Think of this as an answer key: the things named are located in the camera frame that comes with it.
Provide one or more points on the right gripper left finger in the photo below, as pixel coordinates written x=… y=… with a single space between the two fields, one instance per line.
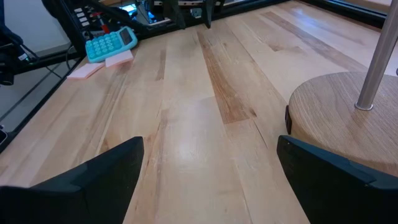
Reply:
x=77 y=199

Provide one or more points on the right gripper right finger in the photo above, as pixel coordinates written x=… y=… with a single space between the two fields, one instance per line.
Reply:
x=342 y=196

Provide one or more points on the black box with white labels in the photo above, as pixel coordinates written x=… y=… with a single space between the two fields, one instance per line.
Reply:
x=81 y=17

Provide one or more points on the pink sticky note pad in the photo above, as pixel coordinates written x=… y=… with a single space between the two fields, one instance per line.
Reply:
x=85 y=71
x=119 y=58

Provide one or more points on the teal calculator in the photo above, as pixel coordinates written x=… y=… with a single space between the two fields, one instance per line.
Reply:
x=109 y=45

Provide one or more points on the black clamp mount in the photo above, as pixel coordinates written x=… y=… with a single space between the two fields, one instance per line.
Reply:
x=9 y=62

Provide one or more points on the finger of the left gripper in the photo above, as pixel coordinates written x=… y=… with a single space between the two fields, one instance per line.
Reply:
x=210 y=12
x=175 y=12

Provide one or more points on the wooden base table lamp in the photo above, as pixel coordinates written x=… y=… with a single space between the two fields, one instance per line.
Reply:
x=335 y=124

